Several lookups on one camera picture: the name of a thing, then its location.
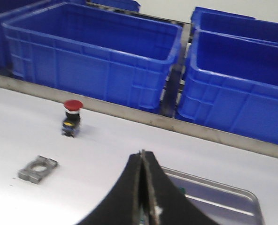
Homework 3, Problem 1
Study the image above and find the blue crate back right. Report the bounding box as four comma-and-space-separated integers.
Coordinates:
191, 7, 278, 46

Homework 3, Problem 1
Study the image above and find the steel table edge rail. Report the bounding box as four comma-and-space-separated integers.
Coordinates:
0, 75, 278, 158

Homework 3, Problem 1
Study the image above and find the red emergency stop button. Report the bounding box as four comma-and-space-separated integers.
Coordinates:
62, 99, 83, 138

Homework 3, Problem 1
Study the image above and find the blue plastic crate left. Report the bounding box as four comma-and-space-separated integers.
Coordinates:
0, 0, 59, 68

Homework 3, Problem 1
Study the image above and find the blue plastic crate right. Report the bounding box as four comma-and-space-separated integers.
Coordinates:
177, 31, 278, 144

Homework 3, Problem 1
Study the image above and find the silver metal tray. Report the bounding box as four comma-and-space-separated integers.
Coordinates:
162, 166, 265, 225

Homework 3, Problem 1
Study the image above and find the blue plastic crate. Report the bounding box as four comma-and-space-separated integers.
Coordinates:
0, 0, 59, 68
177, 31, 278, 144
3, 3, 182, 111

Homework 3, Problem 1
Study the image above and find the grey metal clamp block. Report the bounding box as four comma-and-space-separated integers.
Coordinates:
17, 156, 58, 184

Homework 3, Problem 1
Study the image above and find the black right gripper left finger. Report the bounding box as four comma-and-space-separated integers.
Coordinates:
79, 153, 142, 225

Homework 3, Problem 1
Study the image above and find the green perforated board front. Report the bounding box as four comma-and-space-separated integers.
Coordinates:
139, 162, 146, 225

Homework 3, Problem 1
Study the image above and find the blue plastic crate centre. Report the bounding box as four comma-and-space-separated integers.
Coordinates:
3, 3, 182, 111

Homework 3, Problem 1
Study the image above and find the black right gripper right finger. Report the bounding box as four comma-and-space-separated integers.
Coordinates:
142, 151, 218, 225

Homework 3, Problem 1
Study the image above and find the blue crate back left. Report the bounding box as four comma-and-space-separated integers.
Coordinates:
90, 0, 141, 12

